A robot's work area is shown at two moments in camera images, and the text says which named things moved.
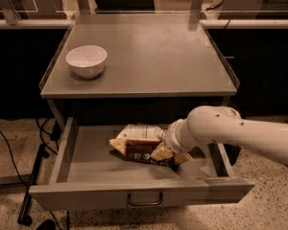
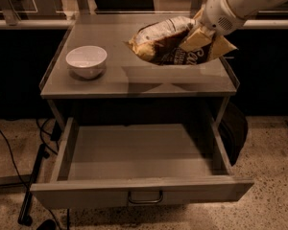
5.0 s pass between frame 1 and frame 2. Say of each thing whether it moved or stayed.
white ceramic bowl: stayed
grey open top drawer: stayed
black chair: stayed
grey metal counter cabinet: stayed
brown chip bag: moved
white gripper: moved
